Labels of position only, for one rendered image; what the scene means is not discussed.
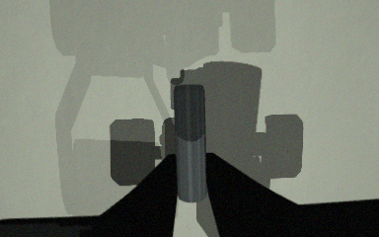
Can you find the dark grey cylinder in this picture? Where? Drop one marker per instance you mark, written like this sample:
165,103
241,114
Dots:
190,141

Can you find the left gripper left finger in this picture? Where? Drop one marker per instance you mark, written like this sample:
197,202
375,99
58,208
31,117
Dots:
151,204

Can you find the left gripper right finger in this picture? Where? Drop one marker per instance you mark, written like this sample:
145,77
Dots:
243,207

